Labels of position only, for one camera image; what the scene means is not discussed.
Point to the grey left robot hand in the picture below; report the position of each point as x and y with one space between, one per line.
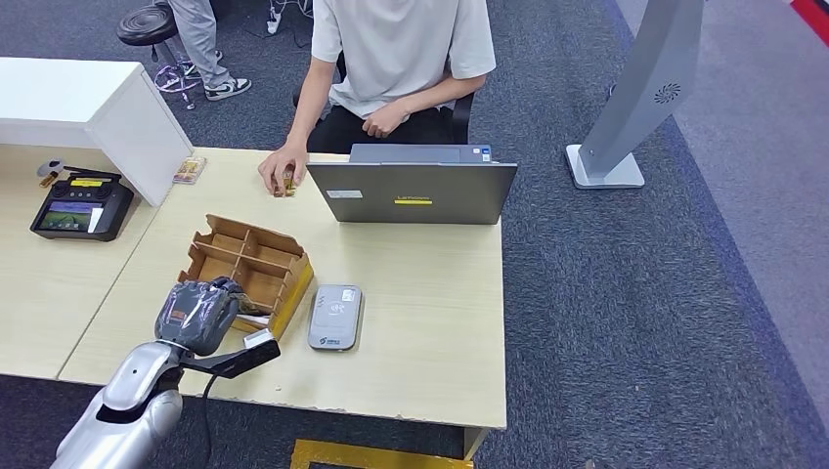
197 314

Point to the person's right hand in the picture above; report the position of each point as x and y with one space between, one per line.
282 158

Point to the person's left hand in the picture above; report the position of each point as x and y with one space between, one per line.
383 122

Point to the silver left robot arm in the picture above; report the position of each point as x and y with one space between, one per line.
129 401

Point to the person's left forearm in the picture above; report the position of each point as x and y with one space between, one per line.
443 90

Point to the person's right forearm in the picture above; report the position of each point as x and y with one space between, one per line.
311 103

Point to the seated person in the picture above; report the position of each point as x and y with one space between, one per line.
395 58

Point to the small card stack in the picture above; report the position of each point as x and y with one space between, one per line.
189 170

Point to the grey card reader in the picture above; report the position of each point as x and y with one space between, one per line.
335 317

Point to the background person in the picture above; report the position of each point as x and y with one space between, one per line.
194 39

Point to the grey laptop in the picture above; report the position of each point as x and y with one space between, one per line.
412 191

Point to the cardboard divider box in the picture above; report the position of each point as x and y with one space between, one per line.
252 259

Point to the black office chair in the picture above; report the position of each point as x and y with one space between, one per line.
463 113

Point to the purple stool base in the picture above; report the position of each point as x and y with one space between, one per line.
175 77

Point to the white power strip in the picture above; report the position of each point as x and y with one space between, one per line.
275 19

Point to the black controller with screen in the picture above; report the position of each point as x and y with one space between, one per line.
81 210

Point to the white cabinet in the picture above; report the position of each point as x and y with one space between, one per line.
97 110

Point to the black round stool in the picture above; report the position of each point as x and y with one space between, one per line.
146 24

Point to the small grey orange tool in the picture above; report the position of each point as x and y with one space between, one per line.
48 171

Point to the grey kiosk stand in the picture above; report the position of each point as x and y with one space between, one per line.
638 90

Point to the red strip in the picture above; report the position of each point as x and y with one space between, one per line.
813 13

